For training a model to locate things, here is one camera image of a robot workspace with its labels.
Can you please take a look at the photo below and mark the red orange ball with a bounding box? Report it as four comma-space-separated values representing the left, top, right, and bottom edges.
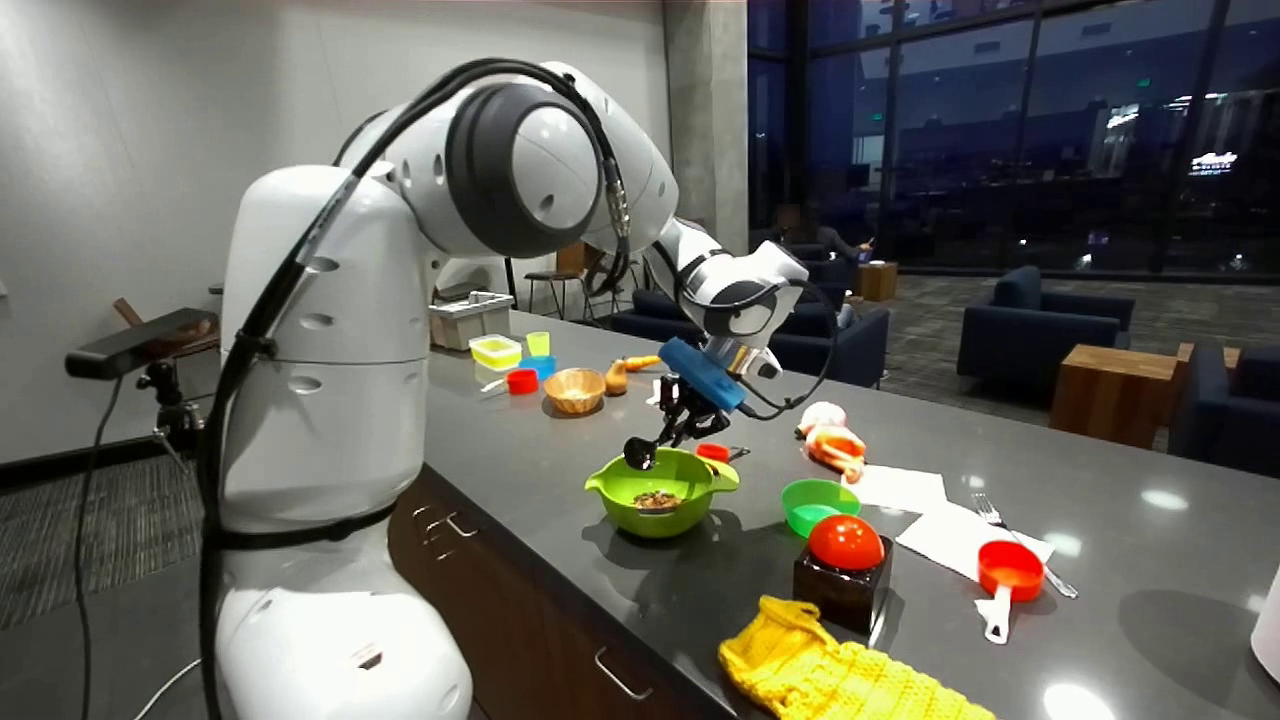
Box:
805, 511, 887, 576

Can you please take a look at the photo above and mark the dark blue armchair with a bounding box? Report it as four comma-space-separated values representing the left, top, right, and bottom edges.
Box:
958, 261, 1140, 402

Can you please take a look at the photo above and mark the grey concrete pillar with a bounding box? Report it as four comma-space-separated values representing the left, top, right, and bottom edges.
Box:
660, 0, 752, 256

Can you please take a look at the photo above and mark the dark wooden block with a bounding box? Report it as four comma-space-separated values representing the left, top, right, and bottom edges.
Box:
787, 536, 898, 630

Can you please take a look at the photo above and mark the small white paper sheet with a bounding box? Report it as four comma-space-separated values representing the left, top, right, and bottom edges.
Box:
852, 460, 954, 518

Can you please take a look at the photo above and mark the dark glass window wall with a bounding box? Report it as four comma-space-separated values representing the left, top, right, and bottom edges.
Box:
746, 0, 1280, 285

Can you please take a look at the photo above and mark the blue toy object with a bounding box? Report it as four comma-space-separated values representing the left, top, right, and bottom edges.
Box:
655, 330, 752, 417

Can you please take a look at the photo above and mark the green mixing bowl with spout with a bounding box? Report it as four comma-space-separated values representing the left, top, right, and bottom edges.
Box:
579, 443, 746, 545

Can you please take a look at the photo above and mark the small red measuring cup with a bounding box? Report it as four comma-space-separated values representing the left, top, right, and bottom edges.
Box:
475, 366, 544, 399

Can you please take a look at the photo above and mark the yellow plastic container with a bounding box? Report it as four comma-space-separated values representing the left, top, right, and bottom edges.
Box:
466, 330, 528, 375

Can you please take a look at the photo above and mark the large red measuring cup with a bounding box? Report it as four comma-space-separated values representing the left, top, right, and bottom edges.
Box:
971, 536, 1049, 649

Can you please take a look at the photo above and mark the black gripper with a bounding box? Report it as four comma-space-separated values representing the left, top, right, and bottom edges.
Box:
650, 375, 738, 450

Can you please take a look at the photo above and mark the black stereo camera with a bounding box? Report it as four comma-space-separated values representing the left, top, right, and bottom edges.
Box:
65, 308, 215, 384

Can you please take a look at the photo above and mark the small wooden stool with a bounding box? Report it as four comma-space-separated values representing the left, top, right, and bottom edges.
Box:
857, 256, 902, 305

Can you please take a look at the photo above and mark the wicker basket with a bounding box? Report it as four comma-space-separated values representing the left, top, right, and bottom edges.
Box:
540, 366, 611, 418

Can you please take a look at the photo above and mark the large white paper sheet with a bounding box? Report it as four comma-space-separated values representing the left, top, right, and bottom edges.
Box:
892, 496, 1056, 588

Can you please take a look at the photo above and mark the small green plastic bowl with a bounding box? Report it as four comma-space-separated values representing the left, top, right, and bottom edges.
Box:
781, 475, 869, 545

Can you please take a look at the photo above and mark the clear metal tray container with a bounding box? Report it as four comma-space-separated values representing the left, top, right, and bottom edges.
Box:
424, 291, 517, 354

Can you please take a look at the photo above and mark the white orange plush toy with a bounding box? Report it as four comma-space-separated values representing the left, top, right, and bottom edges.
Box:
796, 397, 872, 489

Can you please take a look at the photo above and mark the wooden cube side table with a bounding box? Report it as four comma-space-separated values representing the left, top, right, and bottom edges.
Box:
1049, 341, 1196, 450

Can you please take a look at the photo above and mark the seated person in dark clothes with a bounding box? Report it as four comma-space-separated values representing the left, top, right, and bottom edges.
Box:
764, 201, 863, 305

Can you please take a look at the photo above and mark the yellow knitted cloth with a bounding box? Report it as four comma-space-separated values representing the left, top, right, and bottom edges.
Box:
717, 594, 998, 720

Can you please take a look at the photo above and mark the brown wooden counter cabinet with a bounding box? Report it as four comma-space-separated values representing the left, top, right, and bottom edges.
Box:
387, 463, 732, 720

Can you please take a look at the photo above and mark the black camera tripod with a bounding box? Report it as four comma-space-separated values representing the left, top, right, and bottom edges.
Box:
134, 354, 207, 463

